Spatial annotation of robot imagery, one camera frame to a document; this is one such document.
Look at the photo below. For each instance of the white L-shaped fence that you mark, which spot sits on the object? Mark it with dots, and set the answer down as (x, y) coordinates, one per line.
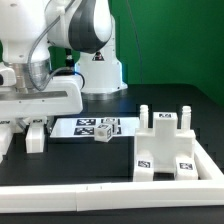
(207, 190)

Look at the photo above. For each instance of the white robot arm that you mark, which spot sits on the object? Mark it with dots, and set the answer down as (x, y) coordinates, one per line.
(53, 52)

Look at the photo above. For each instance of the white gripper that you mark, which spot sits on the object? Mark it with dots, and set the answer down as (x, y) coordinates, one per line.
(61, 97)

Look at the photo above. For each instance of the white chair seat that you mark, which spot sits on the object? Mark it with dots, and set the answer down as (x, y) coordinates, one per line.
(158, 146)

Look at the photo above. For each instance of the white tagged cube nut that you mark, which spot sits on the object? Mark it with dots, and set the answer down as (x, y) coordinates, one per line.
(112, 121)
(103, 132)

